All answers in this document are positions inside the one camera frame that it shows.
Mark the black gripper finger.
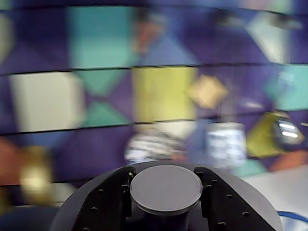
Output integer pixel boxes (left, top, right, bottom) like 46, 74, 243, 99
72, 167, 136, 231
194, 167, 277, 231

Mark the gray pot lid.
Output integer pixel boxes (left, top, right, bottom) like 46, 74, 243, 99
49, 160, 283, 231

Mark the blue toy kitchen unit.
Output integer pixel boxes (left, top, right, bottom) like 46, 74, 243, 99
0, 0, 308, 231

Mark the colourful tile backsplash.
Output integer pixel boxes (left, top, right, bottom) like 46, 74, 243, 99
0, 0, 308, 188

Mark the metal slotted spatula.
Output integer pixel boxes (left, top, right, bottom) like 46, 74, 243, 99
205, 14, 247, 167

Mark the gold faucet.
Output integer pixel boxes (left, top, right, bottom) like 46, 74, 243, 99
19, 146, 52, 205

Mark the metal ladle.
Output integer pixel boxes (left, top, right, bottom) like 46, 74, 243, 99
270, 14, 305, 148

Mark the metal skimmer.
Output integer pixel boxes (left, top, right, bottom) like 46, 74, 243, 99
125, 7, 187, 162

